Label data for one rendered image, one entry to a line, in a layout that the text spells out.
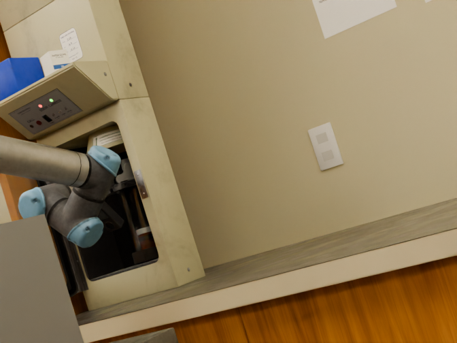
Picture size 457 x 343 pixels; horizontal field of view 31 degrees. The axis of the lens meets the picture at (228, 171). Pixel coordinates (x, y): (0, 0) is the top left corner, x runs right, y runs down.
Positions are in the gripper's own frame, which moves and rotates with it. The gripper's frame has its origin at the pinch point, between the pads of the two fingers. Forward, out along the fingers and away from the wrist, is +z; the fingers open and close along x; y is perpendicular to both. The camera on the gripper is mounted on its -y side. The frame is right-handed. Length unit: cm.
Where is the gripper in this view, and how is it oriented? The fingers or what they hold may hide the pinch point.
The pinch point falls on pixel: (132, 184)
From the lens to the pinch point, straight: 212.0
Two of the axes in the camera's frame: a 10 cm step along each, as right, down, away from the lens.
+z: 5.5, -1.9, 8.1
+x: -7.6, 2.9, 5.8
